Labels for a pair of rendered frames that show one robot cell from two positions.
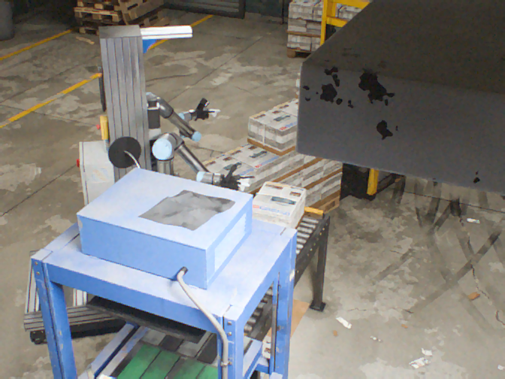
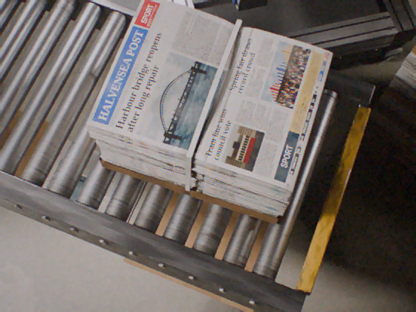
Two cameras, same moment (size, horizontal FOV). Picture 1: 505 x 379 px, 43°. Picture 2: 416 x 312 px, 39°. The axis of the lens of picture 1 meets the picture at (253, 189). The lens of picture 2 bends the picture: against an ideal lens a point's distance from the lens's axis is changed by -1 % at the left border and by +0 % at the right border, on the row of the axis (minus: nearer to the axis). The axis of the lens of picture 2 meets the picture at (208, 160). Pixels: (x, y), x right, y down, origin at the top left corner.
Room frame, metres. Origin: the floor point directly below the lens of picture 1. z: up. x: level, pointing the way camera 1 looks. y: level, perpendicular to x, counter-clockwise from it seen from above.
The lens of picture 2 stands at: (3.52, -0.65, 1.95)
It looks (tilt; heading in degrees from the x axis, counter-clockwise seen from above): 69 degrees down; 82
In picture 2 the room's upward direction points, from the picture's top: 7 degrees clockwise
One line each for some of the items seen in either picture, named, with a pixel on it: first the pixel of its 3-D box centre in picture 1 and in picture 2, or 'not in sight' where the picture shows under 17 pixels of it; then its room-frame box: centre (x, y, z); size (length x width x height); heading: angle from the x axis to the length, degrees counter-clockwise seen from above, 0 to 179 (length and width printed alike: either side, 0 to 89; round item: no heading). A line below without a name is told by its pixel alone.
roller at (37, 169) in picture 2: not in sight; (76, 96); (3.29, -0.05, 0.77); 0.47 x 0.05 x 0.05; 67
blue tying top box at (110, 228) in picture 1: (168, 222); not in sight; (2.30, 0.36, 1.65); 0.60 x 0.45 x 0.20; 67
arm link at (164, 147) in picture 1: (165, 176); not in sight; (3.54, 0.56, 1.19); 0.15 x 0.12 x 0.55; 169
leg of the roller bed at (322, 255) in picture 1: (321, 269); not in sight; (3.73, -0.51, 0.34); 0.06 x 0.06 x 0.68; 67
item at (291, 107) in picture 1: (300, 109); not in sight; (5.00, -0.38, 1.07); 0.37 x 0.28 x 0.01; 48
